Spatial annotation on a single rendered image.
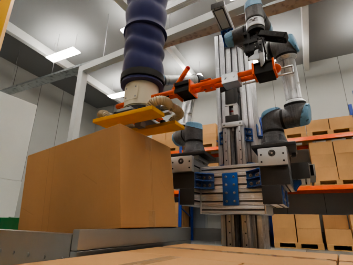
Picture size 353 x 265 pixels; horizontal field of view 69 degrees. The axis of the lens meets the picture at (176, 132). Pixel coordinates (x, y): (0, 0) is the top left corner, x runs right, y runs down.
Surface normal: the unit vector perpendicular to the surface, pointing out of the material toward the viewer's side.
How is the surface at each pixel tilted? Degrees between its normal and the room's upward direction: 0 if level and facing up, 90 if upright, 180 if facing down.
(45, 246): 90
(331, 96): 90
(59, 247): 90
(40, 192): 90
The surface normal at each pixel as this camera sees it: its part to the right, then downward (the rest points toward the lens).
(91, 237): 0.85, -0.15
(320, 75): -0.44, -0.30
